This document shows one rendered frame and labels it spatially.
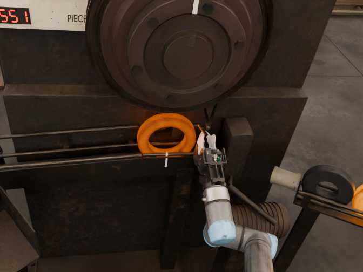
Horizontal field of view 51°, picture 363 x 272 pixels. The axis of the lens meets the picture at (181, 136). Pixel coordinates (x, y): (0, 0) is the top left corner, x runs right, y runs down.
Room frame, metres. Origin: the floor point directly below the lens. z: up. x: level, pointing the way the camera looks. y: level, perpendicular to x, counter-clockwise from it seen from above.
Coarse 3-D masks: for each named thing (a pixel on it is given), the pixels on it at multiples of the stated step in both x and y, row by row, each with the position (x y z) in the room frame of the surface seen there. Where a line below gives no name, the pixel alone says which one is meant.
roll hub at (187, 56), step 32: (160, 0) 0.79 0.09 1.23; (192, 0) 0.79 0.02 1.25; (160, 32) 0.78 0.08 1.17; (192, 32) 0.79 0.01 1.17; (224, 32) 0.82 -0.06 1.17; (128, 64) 0.75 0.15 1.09; (160, 64) 0.78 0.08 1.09; (192, 64) 0.78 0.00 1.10; (224, 64) 0.82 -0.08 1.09; (160, 96) 0.77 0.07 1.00; (192, 96) 0.80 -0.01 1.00
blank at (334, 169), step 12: (312, 168) 0.88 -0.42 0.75; (324, 168) 0.86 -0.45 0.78; (336, 168) 0.86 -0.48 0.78; (312, 180) 0.85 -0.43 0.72; (324, 180) 0.84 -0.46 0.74; (336, 180) 0.83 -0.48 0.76; (348, 180) 0.82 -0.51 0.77; (312, 192) 0.85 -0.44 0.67; (324, 192) 0.86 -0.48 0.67; (336, 192) 0.84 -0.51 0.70; (348, 192) 0.82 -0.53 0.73
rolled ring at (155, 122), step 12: (156, 120) 0.88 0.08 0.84; (168, 120) 0.89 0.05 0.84; (180, 120) 0.90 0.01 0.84; (144, 132) 0.87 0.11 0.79; (192, 132) 0.91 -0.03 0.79; (144, 144) 0.87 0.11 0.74; (180, 144) 0.92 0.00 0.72; (192, 144) 0.91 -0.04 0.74; (168, 156) 0.89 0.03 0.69; (180, 156) 0.90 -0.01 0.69
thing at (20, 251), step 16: (0, 192) 0.64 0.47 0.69; (0, 208) 0.64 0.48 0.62; (16, 208) 0.58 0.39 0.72; (0, 224) 0.59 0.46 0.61; (16, 224) 0.60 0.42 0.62; (0, 240) 0.55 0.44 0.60; (16, 240) 0.55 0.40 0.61; (32, 240) 0.53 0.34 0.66; (0, 256) 0.50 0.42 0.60; (16, 256) 0.51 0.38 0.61; (32, 256) 0.51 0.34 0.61
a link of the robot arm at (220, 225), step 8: (216, 200) 0.70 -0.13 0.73; (224, 200) 0.71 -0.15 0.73; (208, 208) 0.69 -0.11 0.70; (216, 208) 0.68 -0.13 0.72; (224, 208) 0.68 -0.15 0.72; (208, 216) 0.67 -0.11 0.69; (216, 216) 0.66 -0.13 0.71; (224, 216) 0.66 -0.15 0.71; (232, 216) 0.68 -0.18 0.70; (208, 224) 0.65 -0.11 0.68; (216, 224) 0.64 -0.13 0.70; (224, 224) 0.64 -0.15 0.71; (232, 224) 0.65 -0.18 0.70; (208, 232) 0.64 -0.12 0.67; (216, 232) 0.62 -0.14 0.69; (224, 232) 0.62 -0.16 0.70; (232, 232) 0.63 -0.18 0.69; (216, 240) 0.61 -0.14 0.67; (224, 240) 0.62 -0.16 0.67; (232, 240) 0.62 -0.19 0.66
